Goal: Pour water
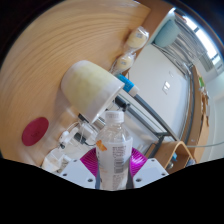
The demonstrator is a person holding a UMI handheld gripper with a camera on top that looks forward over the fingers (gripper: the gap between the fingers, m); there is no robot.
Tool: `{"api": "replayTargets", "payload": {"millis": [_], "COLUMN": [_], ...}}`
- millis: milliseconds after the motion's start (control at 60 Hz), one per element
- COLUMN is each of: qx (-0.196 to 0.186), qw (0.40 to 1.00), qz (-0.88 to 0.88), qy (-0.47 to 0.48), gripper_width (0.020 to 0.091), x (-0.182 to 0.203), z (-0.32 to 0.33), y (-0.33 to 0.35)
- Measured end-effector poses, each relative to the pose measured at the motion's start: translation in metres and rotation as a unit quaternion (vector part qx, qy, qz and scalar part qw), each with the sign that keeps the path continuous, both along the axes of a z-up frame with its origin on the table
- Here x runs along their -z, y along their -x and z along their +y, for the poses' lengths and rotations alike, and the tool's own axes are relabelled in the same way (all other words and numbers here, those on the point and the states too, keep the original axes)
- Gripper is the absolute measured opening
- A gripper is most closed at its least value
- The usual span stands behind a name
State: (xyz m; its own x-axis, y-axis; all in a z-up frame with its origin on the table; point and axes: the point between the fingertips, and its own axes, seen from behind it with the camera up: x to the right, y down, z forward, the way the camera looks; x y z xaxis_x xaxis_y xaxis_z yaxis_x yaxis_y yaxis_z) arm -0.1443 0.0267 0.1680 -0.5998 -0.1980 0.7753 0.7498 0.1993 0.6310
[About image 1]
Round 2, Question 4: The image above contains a long wooden side desk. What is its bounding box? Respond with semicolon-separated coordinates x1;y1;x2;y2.
180;64;212;164

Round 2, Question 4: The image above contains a clear plastic drink bottle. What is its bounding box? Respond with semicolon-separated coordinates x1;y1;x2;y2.
95;110;134;192

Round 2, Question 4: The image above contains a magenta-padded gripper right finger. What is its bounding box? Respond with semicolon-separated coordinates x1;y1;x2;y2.
125;147;170;190

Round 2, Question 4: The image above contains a curved wooden chair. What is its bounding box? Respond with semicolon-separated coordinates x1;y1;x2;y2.
145;139;197;175

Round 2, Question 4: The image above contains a blue and white tube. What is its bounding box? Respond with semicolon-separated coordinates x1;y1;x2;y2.
116;73;141;98

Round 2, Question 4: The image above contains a teal chair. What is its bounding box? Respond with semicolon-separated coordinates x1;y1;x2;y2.
153;19;181;48

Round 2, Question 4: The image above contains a white charger with cable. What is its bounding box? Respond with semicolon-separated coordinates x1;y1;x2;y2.
58;113;100;150

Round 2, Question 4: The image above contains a wrapped yellow bun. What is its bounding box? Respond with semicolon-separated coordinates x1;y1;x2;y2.
109;52;137;76
124;25;150;53

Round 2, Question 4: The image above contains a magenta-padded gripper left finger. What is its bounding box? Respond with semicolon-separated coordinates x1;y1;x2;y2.
61;147;102;190

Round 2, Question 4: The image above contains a flat round red coaster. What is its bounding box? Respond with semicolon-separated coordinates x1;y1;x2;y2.
21;116;50;147

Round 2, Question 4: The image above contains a white frosted cup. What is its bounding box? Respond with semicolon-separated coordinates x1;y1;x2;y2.
60;59;125;125

